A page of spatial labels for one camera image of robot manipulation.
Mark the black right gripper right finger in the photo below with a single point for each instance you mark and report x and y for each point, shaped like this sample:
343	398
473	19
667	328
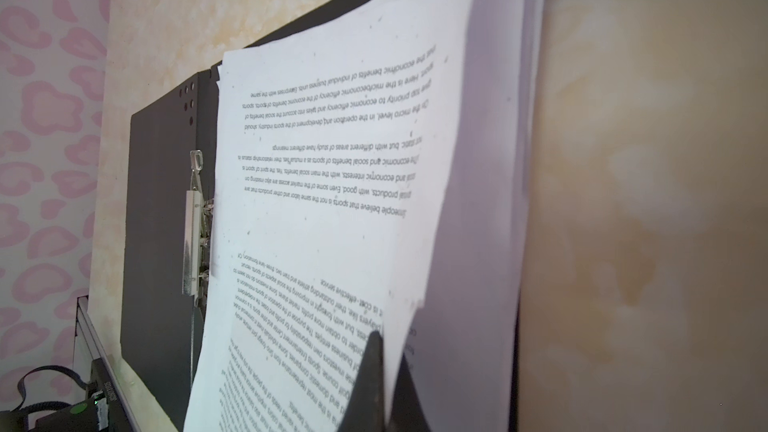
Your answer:
406	414

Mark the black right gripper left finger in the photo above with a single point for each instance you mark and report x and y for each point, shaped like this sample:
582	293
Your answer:
365	410

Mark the red black folder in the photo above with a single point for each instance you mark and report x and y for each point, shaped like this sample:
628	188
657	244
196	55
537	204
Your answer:
160	327

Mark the white text sheet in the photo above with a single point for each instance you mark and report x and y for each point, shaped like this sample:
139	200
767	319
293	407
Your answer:
461	355

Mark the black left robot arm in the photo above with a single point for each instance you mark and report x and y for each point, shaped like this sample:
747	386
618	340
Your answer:
49	415

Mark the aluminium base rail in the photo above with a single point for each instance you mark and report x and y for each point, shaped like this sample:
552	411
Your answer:
91	362

